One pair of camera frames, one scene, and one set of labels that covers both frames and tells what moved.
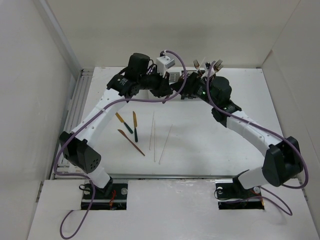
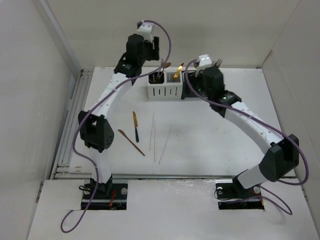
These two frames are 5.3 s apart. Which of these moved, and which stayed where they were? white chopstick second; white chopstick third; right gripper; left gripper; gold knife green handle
Moved: left gripper; gold knife green handle
Stayed: white chopstick second; right gripper; white chopstick third
